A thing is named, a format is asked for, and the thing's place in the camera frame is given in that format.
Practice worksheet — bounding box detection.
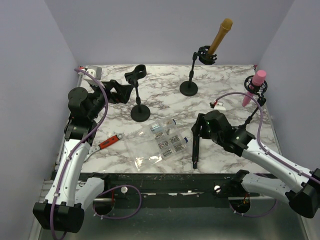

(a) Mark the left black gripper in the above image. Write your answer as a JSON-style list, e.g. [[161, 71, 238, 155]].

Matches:
[[87, 79, 133, 120]]

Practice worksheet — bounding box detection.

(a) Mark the black microphone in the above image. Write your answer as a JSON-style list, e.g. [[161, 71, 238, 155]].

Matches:
[[192, 133, 200, 169]]

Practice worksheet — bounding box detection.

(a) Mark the black clip microphone stand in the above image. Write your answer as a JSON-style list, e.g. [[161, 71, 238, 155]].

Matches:
[[124, 64, 151, 123]]

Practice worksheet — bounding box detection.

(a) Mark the black round-base shock-mount stand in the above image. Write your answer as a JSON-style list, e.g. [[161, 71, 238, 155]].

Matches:
[[179, 45, 218, 97]]

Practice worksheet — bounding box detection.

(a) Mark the black tripod microphone stand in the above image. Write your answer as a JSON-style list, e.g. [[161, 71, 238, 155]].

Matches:
[[243, 75, 268, 128]]

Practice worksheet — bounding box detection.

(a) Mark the pink microphone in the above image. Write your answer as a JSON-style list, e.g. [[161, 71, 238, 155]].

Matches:
[[242, 70, 268, 107]]

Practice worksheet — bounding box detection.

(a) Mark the gold microphone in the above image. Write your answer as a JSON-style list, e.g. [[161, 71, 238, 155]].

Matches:
[[207, 18, 233, 55]]

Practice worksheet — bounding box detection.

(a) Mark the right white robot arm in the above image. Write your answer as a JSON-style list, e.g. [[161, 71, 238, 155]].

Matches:
[[191, 110, 320, 219]]

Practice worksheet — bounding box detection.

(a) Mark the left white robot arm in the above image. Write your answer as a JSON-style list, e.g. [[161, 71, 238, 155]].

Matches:
[[32, 80, 134, 233]]

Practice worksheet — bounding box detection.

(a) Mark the clear plastic screw organizer box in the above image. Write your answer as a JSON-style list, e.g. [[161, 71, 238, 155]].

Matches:
[[148, 118, 188, 160]]

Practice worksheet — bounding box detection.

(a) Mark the red adjustable wrench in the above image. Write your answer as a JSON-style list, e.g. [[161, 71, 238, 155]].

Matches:
[[88, 133, 124, 155]]

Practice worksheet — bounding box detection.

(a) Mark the clear plastic bag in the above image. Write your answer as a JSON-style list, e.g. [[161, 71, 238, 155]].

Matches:
[[124, 128, 164, 172]]

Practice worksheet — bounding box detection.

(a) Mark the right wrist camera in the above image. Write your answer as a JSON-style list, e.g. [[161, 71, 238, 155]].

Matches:
[[209, 100, 226, 111]]

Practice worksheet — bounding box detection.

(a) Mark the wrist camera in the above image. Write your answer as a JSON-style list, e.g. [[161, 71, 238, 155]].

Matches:
[[209, 100, 226, 111], [86, 66, 102, 80]]

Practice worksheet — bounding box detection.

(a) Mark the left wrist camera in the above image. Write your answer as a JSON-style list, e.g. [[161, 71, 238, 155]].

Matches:
[[86, 66, 102, 80]]

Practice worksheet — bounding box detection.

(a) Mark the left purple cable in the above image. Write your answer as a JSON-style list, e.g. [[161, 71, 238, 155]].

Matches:
[[49, 67, 143, 240]]

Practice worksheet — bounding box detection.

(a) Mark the purple cable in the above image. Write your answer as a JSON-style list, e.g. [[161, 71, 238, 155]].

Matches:
[[216, 91, 320, 218], [49, 67, 143, 240]]

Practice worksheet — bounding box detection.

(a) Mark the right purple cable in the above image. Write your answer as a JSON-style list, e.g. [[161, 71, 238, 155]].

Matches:
[[216, 91, 320, 218]]

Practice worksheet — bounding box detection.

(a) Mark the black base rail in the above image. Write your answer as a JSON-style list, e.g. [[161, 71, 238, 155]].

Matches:
[[79, 172, 281, 210]]

